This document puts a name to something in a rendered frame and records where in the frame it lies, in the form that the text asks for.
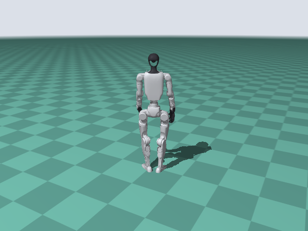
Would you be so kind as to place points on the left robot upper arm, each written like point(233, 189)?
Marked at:
point(139, 83)

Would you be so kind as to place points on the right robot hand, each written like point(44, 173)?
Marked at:
point(172, 115)

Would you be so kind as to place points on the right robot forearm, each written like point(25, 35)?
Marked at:
point(171, 102)

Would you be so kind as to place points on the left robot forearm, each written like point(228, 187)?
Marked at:
point(139, 100)

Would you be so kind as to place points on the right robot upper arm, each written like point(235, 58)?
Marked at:
point(168, 79)

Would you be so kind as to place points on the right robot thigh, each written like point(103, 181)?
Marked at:
point(164, 127)

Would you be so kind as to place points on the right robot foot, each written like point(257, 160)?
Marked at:
point(158, 170)

